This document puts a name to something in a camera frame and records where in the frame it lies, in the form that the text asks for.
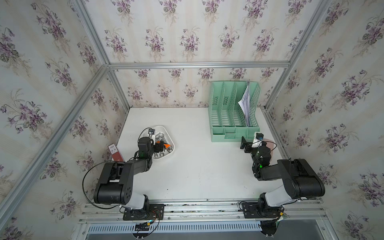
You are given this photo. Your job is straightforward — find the white plastic storage tray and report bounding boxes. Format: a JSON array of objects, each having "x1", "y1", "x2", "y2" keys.
[{"x1": 151, "y1": 126, "x2": 175, "y2": 160}]

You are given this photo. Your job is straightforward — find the green desk file organizer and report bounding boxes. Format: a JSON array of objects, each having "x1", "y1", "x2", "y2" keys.
[{"x1": 208, "y1": 81, "x2": 261, "y2": 143}]

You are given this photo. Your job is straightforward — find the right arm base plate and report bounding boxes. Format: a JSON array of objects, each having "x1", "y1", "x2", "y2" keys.
[{"x1": 239, "y1": 201, "x2": 285, "y2": 219}]

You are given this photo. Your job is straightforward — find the pink sponge pad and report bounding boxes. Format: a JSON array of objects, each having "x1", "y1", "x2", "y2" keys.
[{"x1": 262, "y1": 140, "x2": 277, "y2": 157}]

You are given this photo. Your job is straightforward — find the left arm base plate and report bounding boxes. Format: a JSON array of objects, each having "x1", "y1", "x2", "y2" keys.
[{"x1": 123, "y1": 204, "x2": 165, "y2": 221}]

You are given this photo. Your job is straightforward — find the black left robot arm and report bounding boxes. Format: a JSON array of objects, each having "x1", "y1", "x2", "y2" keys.
[{"x1": 94, "y1": 137, "x2": 166, "y2": 213}]

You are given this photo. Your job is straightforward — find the white papers in organizer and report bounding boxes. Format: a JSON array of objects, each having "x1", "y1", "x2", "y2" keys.
[{"x1": 238, "y1": 80, "x2": 251, "y2": 127}]

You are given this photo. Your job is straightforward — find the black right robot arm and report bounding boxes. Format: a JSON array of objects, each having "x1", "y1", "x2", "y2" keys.
[{"x1": 240, "y1": 134, "x2": 326, "y2": 215}]

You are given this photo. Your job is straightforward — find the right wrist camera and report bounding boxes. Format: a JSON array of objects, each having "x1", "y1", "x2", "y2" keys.
[{"x1": 252, "y1": 133, "x2": 264, "y2": 148}]

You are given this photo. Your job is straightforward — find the red white card box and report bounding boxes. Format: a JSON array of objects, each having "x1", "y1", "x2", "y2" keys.
[{"x1": 108, "y1": 144, "x2": 124, "y2": 162}]

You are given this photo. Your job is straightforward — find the aluminium rail frame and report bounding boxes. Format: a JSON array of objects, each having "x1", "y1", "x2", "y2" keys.
[{"x1": 75, "y1": 200, "x2": 331, "y2": 238}]

